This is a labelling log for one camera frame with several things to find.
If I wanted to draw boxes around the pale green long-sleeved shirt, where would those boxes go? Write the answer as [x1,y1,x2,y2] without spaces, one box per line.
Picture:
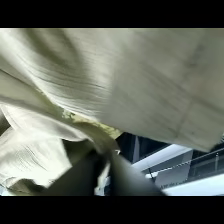
[0,28,224,197]

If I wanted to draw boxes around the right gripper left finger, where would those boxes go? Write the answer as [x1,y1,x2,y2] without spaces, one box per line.
[41,152,103,197]

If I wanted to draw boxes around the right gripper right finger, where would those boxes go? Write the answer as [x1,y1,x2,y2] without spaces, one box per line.
[110,152,166,197]

